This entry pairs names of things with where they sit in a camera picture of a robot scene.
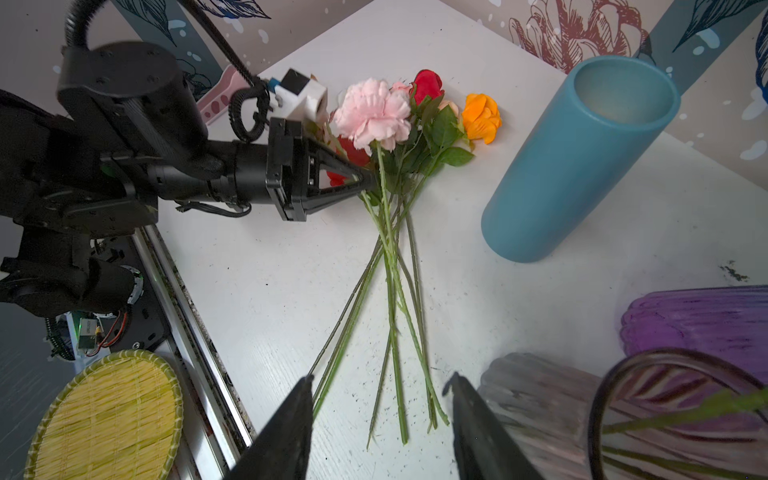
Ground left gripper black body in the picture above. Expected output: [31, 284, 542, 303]
[265, 117, 318, 222]

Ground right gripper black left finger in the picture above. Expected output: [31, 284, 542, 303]
[224, 375, 314, 480]

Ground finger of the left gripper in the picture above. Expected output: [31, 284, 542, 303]
[305, 179, 374, 215]
[308, 140, 375, 180]

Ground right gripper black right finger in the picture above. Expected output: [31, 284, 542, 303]
[443, 372, 543, 480]

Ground pink carnation bunch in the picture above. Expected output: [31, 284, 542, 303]
[590, 387, 767, 479]
[305, 77, 451, 448]

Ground pink grey glass vase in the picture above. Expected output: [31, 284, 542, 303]
[478, 348, 767, 479]

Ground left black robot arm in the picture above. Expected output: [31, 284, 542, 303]
[1, 1, 375, 318]

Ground blue purple glass vase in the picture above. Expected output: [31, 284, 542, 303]
[619, 285, 767, 383]

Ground teal ceramic vase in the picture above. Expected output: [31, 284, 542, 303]
[481, 56, 681, 263]

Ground pink silicone tongs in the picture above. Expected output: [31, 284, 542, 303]
[197, 65, 249, 125]

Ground orange artificial rose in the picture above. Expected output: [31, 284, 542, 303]
[413, 92, 504, 181]

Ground yellow woven bamboo tray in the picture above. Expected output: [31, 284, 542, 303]
[23, 350, 184, 479]

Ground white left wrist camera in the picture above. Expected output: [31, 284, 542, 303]
[268, 69, 328, 124]

